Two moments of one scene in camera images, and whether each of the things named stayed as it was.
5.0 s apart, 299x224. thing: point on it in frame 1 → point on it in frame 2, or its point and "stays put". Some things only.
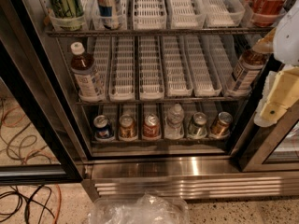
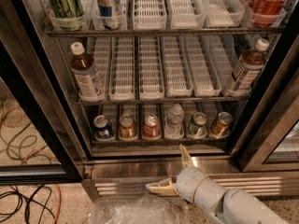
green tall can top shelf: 66,11 stays put
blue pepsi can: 103,128 stays put
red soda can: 151,127 stays put
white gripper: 287,37 → 187,183
